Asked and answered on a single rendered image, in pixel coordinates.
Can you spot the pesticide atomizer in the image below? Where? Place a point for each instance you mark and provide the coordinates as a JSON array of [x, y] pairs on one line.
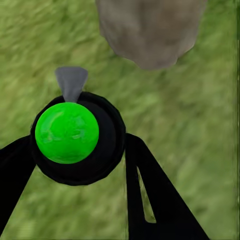
[[78, 138]]

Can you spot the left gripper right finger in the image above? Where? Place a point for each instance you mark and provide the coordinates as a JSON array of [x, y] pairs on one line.
[[174, 220]]

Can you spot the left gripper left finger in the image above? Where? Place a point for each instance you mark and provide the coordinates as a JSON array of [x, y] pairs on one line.
[[16, 166]]

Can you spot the tree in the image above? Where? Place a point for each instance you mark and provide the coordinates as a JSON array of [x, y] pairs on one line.
[[152, 33]]

